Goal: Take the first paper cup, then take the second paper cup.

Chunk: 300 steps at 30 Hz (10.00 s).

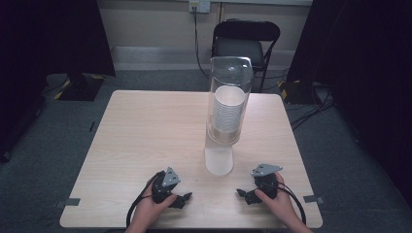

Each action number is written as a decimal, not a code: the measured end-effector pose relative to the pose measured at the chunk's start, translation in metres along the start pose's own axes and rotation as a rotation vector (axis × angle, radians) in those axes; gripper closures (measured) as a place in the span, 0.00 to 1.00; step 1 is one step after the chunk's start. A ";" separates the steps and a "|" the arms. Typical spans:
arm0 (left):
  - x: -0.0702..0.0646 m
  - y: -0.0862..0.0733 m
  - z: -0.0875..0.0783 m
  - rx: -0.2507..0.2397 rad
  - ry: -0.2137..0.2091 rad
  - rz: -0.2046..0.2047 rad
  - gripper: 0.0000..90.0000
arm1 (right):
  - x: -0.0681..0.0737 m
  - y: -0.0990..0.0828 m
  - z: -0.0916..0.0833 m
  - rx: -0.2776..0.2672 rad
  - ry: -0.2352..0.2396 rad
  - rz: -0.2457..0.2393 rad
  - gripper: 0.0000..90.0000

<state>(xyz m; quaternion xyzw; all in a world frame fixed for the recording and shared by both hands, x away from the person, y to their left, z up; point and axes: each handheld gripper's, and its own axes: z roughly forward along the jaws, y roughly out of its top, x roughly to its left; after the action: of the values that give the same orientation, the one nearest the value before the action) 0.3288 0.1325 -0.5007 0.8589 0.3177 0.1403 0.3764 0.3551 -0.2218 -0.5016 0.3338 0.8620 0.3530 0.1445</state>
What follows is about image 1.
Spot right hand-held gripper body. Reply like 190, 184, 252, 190
251, 162, 284, 200

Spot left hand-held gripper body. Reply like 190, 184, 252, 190
151, 166, 182, 205

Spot person's left hand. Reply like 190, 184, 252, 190
133, 176, 178, 228

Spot person's right hand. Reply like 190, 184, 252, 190
254, 172, 304, 228

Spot clear plastic cup dispenser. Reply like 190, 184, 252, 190
203, 55, 255, 178

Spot grey tape strip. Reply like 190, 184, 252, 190
54, 197, 82, 209
302, 194, 326, 205

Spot stack of white paper cups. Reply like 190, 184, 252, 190
211, 84, 247, 134

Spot black stand base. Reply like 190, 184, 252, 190
279, 79, 316, 105
57, 73, 105, 102

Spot black folding chair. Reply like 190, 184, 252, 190
210, 18, 282, 94

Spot dark curtain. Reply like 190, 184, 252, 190
0, 0, 117, 98
286, 0, 412, 210

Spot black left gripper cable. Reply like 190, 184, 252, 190
125, 170, 166, 228

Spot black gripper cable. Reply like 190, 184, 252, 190
275, 181, 307, 226
125, 170, 166, 228

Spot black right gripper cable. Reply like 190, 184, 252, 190
275, 181, 307, 226

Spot black floor cables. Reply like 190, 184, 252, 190
289, 82, 335, 131

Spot black wall power cable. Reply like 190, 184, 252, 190
192, 6, 212, 80

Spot white wall socket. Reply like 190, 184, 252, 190
189, 0, 212, 15

